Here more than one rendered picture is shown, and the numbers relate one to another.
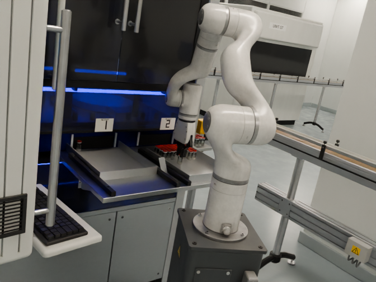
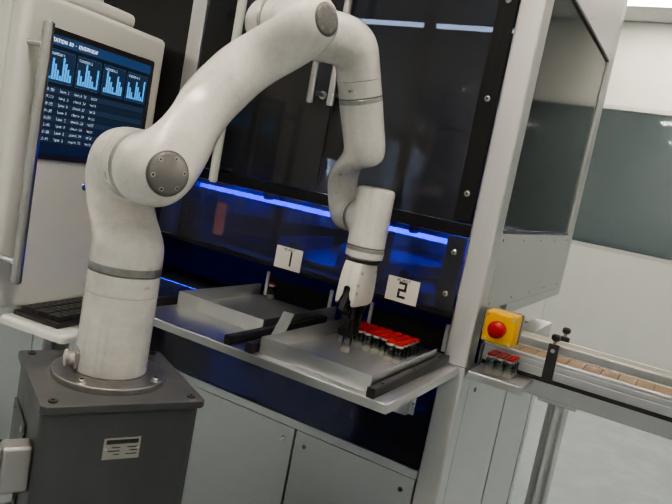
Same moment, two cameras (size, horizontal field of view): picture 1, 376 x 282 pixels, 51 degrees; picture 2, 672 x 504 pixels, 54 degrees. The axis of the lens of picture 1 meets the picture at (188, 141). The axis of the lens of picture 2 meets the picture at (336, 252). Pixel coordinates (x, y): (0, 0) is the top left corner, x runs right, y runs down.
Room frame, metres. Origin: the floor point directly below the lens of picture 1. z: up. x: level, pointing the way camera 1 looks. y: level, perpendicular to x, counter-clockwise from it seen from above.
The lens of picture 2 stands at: (1.14, -1.30, 1.28)
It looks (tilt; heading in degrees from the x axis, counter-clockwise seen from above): 7 degrees down; 69
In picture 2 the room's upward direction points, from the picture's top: 11 degrees clockwise
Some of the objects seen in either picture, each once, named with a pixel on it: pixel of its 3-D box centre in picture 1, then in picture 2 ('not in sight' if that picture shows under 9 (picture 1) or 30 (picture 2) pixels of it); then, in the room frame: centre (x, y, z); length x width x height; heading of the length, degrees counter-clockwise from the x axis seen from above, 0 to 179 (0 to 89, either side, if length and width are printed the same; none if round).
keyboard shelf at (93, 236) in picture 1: (31, 217); (87, 313); (1.18, 0.48, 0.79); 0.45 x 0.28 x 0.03; 47
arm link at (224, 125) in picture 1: (228, 142); (127, 198); (1.20, -0.13, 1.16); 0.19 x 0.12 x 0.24; 109
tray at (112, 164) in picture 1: (110, 158); (260, 305); (1.59, 0.31, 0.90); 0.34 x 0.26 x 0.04; 40
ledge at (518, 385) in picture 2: (195, 145); (502, 377); (2.10, -0.05, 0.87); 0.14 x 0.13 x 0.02; 40
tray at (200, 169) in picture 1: (188, 161); (353, 350); (1.72, -0.02, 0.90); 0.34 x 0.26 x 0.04; 40
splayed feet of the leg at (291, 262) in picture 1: (273, 262); not in sight; (2.38, -0.71, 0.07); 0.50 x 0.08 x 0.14; 130
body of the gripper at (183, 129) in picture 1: (185, 129); (359, 280); (1.72, 0.02, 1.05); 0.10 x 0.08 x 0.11; 40
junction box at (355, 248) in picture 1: (358, 249); not in sight; (1.93, -1.01, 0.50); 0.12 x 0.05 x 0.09; 40
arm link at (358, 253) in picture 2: (187, 116); (364, 253); (1.72, 0.02, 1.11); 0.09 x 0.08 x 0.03; 40
